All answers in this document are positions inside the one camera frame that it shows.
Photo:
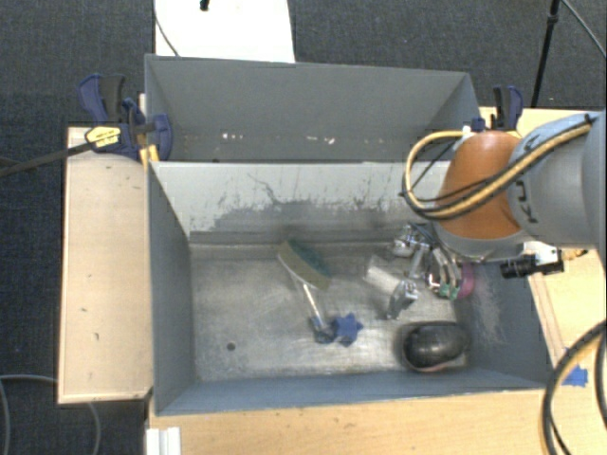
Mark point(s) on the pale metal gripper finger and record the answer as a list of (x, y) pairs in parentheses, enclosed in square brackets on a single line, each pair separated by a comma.
[(385, 273), (399, 303)]

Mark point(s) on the pink rounded object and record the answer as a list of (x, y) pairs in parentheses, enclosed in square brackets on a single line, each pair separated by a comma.
[(468, 280)]

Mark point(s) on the black oval object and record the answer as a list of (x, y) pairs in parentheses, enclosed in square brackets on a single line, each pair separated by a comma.
[(434, 346)]

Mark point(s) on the blue star-shaped toy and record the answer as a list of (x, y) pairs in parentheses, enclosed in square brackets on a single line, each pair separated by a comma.
[(347, 330)]

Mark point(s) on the green and tan sponge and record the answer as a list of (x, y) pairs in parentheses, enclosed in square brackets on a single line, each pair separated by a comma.
[(306, 263)]

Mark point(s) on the grey metal bin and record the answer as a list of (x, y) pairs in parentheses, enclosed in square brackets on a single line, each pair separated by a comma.
[(265, 330)]

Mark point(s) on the pale wood flat board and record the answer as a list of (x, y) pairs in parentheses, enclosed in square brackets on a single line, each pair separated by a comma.
[(106, 263)]

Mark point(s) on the black cylinder on white bracket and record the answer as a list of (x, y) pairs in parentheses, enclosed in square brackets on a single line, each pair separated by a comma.
[(521, 267)]

